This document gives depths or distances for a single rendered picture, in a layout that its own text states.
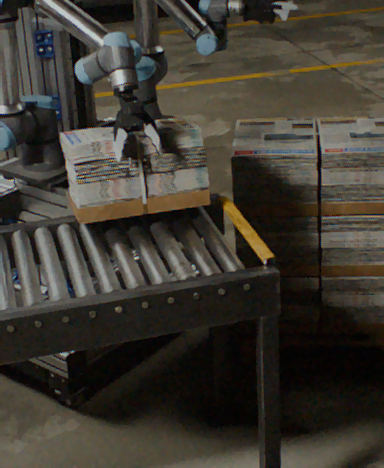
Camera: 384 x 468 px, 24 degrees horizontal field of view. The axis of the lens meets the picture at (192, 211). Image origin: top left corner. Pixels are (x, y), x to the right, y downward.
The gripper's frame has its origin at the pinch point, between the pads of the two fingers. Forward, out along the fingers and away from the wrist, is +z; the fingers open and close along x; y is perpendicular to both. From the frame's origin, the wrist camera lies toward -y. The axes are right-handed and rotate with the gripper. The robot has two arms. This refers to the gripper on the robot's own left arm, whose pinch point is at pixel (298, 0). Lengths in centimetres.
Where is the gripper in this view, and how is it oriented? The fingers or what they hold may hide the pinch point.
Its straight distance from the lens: 331.9
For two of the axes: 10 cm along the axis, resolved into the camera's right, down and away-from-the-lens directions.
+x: -2.2, 5.3, -8.2
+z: 9.7, 0.5, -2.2
